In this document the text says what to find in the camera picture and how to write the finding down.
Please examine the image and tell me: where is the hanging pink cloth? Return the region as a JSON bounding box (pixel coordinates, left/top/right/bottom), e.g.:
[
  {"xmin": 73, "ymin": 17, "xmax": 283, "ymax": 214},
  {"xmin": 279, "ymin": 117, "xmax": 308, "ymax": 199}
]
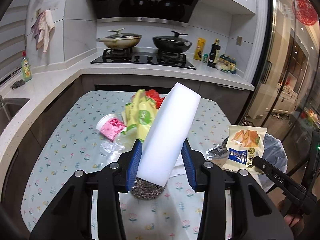
[{"xmin": 31, "ymin": 9, "xmax": 55, "ymax": 53}]

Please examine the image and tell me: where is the black gas stove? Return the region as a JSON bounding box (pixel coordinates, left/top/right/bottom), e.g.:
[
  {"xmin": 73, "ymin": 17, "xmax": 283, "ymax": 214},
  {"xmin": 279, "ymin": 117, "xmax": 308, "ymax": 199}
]
[{"xmin": 91, "ymin": 48, "xmax": 196, "ymax": 70}]

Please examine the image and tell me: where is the person's hand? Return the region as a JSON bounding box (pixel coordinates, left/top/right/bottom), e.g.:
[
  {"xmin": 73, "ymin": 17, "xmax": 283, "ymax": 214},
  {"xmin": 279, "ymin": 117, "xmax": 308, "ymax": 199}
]
[{"xmin": 278, "ymin": 198, "xmax": 305, "ymax": 239}]

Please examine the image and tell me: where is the red plastic bag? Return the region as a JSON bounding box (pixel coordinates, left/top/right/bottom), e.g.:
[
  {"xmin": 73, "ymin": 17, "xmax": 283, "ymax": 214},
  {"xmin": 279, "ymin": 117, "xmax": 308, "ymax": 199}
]
[{"xmin": 145, "ymin": 89, "xmax": 165, "ymax": 109}]

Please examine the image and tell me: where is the dark soy sauce bottle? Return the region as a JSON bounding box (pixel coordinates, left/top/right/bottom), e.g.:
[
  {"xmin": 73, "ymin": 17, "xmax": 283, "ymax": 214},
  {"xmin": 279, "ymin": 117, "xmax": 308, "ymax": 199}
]
[{"xmin": 207, "ymin": 38, "xmax": 221, "ymax": 67}]

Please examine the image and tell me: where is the green dish soap bottle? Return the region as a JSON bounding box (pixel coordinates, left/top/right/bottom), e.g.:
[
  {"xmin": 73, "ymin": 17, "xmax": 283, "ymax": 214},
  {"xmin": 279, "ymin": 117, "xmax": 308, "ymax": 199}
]
[{"xmin": 21, "ymin": 51, "xmax": 32, "ymax": 82}]

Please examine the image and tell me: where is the beige bread snack packet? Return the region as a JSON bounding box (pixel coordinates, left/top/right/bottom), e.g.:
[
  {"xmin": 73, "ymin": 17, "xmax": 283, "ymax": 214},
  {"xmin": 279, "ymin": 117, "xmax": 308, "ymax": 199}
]
[{"xmin": 222, "ymin": 125, "xmax": 267, "ymax": 175}]

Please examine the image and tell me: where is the beige frying pan with lid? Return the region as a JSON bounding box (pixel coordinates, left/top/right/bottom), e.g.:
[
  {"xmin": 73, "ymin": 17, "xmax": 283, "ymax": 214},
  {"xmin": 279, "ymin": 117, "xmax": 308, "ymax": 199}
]
[{"xmin": 97, "ymin": 28, "xmax": 142, "ymax": 49}]

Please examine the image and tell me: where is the trash bin with plastic liner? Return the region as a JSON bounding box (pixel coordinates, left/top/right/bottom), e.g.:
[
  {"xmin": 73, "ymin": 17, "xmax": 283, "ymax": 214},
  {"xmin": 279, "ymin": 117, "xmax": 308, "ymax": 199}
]
[{"xmin": 257, "ymin": 133, "xmax": 287, "ymax": 192}]

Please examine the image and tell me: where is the pink white paper cup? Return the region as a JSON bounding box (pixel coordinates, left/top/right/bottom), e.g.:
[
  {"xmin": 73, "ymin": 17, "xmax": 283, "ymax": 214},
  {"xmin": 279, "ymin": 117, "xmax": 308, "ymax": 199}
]
[{"xmin": 96, "ymin": 114, "xmax": 126, "ymax": 142}]

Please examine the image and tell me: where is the yellow packet on counter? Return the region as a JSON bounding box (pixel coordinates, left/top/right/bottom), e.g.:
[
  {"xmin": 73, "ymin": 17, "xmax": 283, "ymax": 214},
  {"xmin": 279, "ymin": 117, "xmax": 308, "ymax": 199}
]
[{"xmin": 194, "ymin": 37, "xmax": 206, "ymax": 61}]

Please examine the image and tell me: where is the yellow green snack bag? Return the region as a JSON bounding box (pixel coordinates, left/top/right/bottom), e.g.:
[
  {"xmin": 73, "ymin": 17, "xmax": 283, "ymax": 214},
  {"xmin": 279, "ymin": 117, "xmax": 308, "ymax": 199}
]
[{"xmin": 124, "ymin": 89, "xmax": 158, "ymax": 142}]

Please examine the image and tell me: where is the dark scouring pad on counter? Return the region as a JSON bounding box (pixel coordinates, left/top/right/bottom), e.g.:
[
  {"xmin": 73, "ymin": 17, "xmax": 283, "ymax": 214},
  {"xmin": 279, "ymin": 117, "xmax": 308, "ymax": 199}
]
[{"xmin": 11, "ymin": 79, "xmax": 25, "ymax": 90}]

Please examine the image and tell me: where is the dark green foil packet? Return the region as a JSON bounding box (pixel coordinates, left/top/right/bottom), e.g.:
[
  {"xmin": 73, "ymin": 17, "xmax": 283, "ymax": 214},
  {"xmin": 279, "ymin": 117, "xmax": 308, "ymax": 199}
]
[{"xmin": 206, "ymin": 138, "xmax": 229, "ymax": 160}]

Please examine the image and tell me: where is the steel wool scrubber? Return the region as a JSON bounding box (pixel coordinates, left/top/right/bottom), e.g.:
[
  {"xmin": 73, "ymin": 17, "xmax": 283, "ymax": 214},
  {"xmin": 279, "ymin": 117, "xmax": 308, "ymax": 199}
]
[{"xmin": 130, "ymin": 177, "xmax": 165, "ymax": 200}]

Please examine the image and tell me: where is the white foam block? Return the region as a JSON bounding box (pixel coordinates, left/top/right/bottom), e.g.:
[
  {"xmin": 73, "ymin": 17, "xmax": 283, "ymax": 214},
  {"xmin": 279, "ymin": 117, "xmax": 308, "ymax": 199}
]
[{"xmin": 137, "ymin": 83, "xmax": 201, "ymax": 187}]

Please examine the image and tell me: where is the black wok with lid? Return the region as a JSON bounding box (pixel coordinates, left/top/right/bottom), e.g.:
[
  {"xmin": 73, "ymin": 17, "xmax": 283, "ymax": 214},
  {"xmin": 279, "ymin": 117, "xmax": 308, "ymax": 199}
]
[{"xmin": 152, "ymin": 31, "xmax": 192, "ymax": 54}]

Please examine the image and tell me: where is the steel kitchen sink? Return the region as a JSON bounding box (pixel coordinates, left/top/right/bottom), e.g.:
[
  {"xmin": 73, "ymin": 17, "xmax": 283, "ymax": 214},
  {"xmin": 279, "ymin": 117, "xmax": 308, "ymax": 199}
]
[{"xmin": 0, "ymin": 98, "xmax": 29, "ymax": 134}]

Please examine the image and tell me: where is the small green jar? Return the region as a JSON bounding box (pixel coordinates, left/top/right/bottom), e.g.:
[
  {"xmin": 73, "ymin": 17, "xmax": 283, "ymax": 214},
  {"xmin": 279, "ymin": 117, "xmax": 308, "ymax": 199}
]
[{"xmin": 202, "ymin": 53, "xmax": 209, "ymax": 63}]

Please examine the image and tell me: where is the clear plastic bag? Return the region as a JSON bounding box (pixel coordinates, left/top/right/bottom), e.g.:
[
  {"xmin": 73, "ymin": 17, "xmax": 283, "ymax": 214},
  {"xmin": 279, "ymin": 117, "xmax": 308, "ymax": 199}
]
[{"xmin": 100, "ymin": 134, "xmax": 135, "ymax": 165}]

